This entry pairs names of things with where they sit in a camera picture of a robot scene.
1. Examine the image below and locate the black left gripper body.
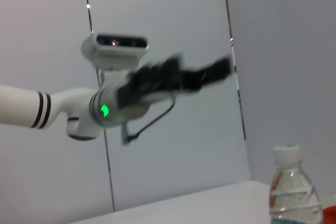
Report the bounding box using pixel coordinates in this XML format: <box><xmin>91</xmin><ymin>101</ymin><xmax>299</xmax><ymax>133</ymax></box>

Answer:
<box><xmin>117</xmin><ymin>64</ymin><xmax>184</xmax><ymax>110</ymax></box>

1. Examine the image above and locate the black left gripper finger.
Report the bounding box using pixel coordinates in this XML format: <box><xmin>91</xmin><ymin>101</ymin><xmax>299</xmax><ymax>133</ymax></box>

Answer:
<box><xmin>150</xmin><ymin>54</ymin><xmax>185</xmax><ymax>76</ymax></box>
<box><xmin>181</xmin><ymin>55</ymin><xmax>234</xmax><ymax>93</ymax></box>

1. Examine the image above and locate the clear green-label water bottle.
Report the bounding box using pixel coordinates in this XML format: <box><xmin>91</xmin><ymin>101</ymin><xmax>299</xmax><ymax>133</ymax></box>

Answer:
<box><xmin>269</xmin><ymin>144</ymin><xmax>324</xmax><ymax>224</ymax></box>

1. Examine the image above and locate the red tomato toy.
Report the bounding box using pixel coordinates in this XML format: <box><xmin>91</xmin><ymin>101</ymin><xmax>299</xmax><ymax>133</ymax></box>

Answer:
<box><xmin>322</xmin><ymin>207</ymin><xmax>336</xmax><ymax>224</ymax></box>

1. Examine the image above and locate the left gripper cable with plug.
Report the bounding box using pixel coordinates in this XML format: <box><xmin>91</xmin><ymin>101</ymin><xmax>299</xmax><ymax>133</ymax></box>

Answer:
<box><xmin>120</xmin><ymin>94</ymin><xmax>177</xmax><ymax>146</ymax></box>

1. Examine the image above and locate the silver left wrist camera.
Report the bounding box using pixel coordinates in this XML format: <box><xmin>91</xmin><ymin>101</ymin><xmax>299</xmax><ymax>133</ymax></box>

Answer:
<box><xmin>80</xmin><ymin>33</ymin><xmax>151</xmax><ymax>72</ymax></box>

